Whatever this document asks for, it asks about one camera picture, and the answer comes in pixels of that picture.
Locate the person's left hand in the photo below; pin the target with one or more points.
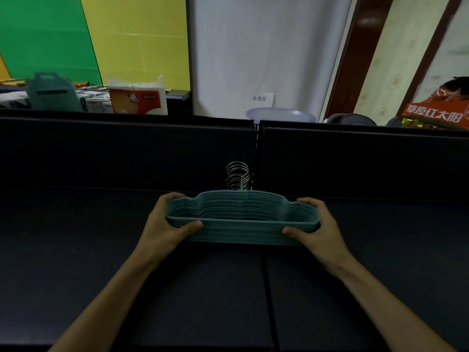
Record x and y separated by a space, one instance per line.
157 238

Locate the person's right hand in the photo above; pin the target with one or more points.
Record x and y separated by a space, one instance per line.
326 241

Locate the stack of teal hangers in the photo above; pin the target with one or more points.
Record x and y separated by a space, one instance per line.
242 230

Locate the person's right forearm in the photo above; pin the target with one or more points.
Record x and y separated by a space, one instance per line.
395 311

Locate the person's left forearm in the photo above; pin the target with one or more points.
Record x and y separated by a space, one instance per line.
99 311

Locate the black table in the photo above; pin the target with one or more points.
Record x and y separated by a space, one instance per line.
91 271

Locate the black back panel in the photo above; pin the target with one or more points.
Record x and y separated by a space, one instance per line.
110 153

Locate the grey round container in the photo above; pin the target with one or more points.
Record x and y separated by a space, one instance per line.
351 119

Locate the lavender plastic basin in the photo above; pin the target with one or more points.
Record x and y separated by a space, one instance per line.
280 115

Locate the red tissue pack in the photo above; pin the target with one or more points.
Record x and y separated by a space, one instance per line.
137 100

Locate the row of white small boxes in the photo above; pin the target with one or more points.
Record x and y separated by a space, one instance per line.
97 102

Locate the small white label sign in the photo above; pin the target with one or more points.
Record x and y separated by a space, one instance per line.
262 99

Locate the orange snack carton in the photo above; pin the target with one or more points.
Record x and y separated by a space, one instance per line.
436 113

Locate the grey wall shelf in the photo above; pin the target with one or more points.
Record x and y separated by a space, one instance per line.
177 94

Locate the brown door frame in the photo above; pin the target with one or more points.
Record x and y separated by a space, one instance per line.
359 51

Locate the yellow wall panel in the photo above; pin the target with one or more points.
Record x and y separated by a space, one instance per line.
139 40

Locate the orange wall panel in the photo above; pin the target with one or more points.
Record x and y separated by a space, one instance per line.
3 73

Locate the green wall panel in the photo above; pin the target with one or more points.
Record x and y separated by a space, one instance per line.
47 36

